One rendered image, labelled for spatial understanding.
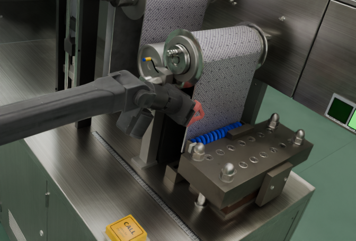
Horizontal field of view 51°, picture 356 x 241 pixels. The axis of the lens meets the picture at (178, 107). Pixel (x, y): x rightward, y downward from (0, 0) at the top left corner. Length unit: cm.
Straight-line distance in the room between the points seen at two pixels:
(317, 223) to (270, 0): 170
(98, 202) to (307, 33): 72
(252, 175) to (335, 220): 171
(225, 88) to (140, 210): 39
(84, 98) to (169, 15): 49
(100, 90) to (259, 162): 50
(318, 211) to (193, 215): 172
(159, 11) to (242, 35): 24
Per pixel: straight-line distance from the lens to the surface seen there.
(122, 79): 77
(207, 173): 93
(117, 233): 90
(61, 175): 107
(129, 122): 81
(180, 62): 91
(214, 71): 95
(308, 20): 109
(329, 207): 272
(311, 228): 250
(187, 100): 87
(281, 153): 109
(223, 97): 104
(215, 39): 95
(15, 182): 155
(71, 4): 116
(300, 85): 113
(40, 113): 66
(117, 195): 101
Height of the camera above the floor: 162
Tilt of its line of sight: 30 degrees down
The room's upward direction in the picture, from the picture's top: 12 degrees clockwise
